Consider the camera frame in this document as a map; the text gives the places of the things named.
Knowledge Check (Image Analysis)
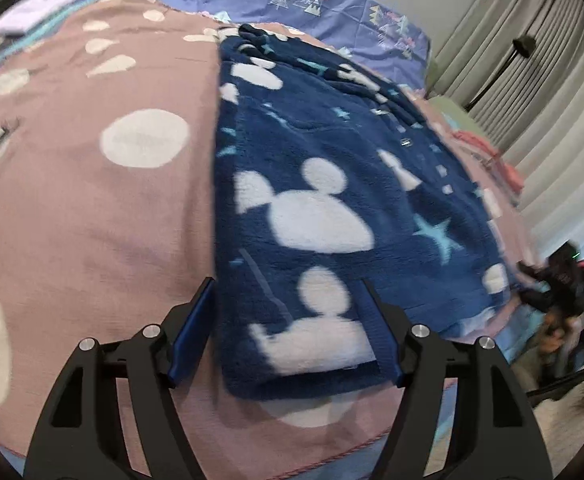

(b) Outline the coral folded garment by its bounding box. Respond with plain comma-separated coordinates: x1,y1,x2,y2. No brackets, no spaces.
454,131,525,195

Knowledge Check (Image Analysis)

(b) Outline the lilac folded cloth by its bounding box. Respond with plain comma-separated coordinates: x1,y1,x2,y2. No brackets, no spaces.
0,0,69,37

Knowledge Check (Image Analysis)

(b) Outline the green pillow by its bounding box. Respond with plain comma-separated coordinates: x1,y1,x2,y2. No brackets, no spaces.
428,95,478,127

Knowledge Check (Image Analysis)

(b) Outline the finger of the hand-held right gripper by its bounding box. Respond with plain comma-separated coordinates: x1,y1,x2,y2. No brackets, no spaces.
518,259,552,315

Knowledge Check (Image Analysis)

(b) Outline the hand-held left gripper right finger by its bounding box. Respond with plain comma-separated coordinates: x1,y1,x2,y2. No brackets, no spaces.
359,279,555,480

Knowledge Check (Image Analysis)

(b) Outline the black floor lamp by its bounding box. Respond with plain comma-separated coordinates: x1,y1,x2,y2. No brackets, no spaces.
464,35,537,112

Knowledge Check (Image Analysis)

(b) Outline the navy fleece garment white print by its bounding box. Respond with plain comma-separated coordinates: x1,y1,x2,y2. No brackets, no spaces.
214,24,515,402

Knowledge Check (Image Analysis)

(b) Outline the pink blanket with white dots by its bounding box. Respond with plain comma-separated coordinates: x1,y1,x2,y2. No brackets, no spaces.
0,0,537,478

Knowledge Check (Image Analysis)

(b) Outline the grey curtain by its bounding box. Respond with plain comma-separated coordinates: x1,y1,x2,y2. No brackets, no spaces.
432,0,584,266

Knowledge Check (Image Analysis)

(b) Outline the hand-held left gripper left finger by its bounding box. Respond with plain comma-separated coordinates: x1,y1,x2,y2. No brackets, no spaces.
23,276,217,480

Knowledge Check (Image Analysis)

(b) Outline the light blue bedsheet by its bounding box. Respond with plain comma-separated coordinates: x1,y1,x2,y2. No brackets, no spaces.
0,305,552,480

